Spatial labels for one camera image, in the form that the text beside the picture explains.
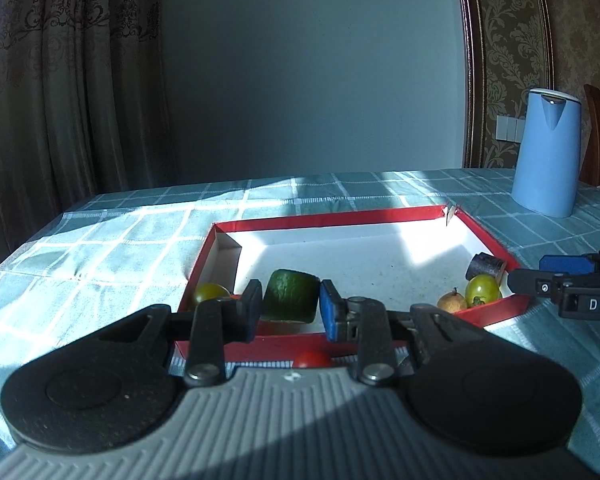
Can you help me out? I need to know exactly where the red cardboard box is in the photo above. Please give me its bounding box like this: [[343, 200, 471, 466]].
[[170, 204, 532, 367]]

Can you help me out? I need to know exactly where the green cucumber piece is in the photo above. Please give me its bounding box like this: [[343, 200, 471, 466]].
[[259, 269, 321, 325]]

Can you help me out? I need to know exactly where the red cherry tomato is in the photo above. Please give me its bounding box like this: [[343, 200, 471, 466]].
[[293, 349, 333, 369]]

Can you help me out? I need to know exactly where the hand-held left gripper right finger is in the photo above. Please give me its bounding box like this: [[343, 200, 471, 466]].
[[319, 279, 491, 387]]

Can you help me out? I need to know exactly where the dark purple sugarcane piece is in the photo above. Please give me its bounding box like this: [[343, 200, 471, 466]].
[[465, 253, 507, 281]]

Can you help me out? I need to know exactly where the pale tan longan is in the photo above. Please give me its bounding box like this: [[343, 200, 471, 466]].
[[437, 287, 468, 313]]

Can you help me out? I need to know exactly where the large green tomato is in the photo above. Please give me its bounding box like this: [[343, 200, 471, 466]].
[[192, 282, 232, 309]]

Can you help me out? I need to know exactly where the small green tomato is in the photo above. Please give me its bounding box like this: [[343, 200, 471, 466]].
[[465, 274, 502, 307]]

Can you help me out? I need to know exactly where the dark wooden wall frame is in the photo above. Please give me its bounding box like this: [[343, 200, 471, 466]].
[[454, 0, 555, 169]]

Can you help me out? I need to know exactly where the wall switch panel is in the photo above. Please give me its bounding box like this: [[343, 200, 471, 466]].
[[495, 114, 526, 142]]

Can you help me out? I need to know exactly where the brown patterned curtain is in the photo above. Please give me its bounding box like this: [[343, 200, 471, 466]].
[[0, 0, 175, 266]]

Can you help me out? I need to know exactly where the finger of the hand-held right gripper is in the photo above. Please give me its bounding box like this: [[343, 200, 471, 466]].
[[538, 253, 600, 276], [508, 268, 570, 297]]

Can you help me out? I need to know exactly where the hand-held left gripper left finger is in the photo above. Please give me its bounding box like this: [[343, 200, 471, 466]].
[[97, 279, 264, 388]]

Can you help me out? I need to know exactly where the light blue kettle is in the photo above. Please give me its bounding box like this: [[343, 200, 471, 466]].
[[510, 88, 581, 219]]

